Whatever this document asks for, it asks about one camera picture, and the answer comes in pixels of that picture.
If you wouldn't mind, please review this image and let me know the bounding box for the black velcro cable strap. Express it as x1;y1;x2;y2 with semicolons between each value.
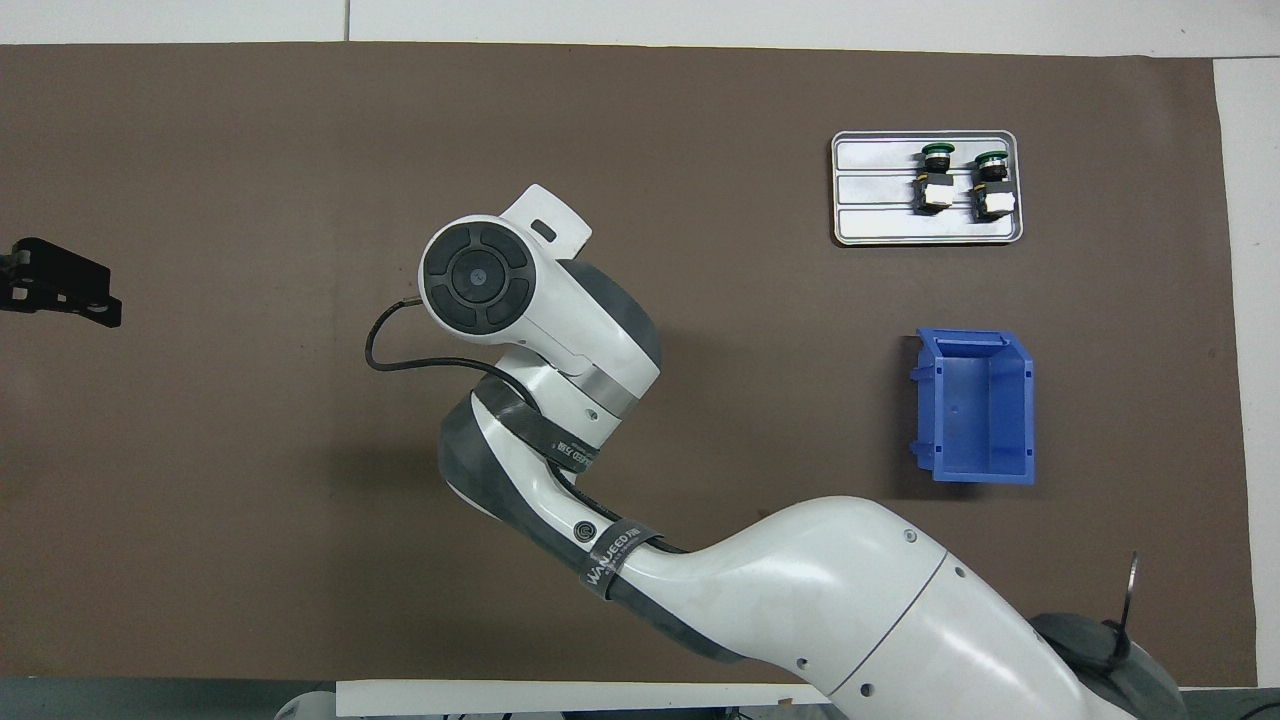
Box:
468;383;603;473
575;518;663;604

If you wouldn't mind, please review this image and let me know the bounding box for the brown table mat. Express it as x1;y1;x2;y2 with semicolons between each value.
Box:
0;42;1258;688

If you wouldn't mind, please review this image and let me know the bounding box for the green push button switch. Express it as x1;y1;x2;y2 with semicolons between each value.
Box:
912;142;956;216
972;149;1018;223

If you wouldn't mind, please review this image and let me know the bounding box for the silver metal tray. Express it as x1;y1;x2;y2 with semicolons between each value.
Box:
831;130;1024;247

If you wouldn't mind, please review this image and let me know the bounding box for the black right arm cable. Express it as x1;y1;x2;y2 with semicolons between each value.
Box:
364;293;691;557

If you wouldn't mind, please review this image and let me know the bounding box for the blue plastic bin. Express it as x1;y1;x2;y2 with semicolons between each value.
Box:
908;328;1037;486

